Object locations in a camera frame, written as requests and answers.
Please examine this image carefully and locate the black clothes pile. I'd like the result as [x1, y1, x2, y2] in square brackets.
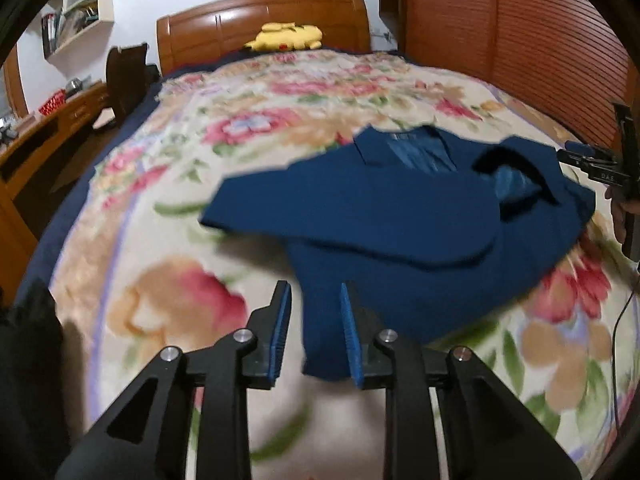
[1, 280, 70, 479]

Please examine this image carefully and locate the white wall shelf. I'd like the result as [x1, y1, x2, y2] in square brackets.
[41, 0, 115, 61]

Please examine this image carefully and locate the floral bed blanket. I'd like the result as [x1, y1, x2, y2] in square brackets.
[50, 50, 639, 479]

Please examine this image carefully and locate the yellow Pikachu plush toy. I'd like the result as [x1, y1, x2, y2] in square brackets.
[244, 23, 323, 52]

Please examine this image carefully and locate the black tripod gadget on desk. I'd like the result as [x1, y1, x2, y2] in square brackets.
[0, 117, 18, 145]

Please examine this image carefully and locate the wooden louvered wardrobe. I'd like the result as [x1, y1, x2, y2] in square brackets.
[378, 0, 639, 148]

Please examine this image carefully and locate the dark wooden chair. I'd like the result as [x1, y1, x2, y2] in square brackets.
[92, 42, 160, 130]

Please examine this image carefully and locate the red basket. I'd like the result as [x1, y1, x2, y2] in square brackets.
[38, 89, 66, 117]

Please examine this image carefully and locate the black cable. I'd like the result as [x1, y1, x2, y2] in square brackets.
[610, 261, 640, 430]

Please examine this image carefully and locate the wooden bed headboard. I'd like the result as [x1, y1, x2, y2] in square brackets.
[156, 0, 371, 76]

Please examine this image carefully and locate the person's right hand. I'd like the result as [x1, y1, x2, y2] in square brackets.
[605, 186, 626, 244]

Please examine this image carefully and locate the wooden desk with drawers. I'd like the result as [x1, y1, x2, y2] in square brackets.
[1, 81, 110, 306]

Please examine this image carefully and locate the navy blue suit jacket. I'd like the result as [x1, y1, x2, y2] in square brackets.
[201, 126, 596, 382]

